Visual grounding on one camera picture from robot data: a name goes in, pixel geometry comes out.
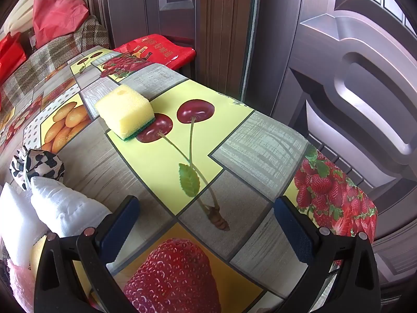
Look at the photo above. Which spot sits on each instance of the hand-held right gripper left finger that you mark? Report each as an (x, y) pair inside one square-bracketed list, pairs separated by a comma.
[(120, 225)]

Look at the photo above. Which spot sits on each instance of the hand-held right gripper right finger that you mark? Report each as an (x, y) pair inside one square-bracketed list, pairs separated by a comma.
[(293, 231)]

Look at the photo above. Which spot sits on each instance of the white padded cloth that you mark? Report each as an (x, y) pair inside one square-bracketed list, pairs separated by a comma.
[(65, 205)]

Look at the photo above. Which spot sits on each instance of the cow print scrunchie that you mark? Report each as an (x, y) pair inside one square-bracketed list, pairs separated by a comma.
[(42, 166)]

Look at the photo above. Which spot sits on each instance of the white foam block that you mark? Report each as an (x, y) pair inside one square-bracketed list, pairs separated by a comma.
[(16, 215)]

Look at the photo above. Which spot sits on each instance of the yellow sponge with green scourer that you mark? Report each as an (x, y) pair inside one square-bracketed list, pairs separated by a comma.
[(125, 111)]

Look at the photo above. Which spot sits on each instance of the fruit print tablecloth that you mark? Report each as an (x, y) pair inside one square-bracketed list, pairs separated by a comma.
[(228, 156)]

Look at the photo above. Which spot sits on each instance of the brown metal door leaf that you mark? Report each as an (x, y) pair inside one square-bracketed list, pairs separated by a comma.
[(342, 88), (146, 6)]

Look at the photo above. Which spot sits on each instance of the red printed plastic bag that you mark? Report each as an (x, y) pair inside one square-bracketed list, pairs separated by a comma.
[(163, 50)]

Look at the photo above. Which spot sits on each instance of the plaid blanket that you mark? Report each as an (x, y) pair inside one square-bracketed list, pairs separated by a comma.
[(49, 55)]

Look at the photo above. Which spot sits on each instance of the glossy red tote bag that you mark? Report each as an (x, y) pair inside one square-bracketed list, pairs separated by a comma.
[(11, 55)]

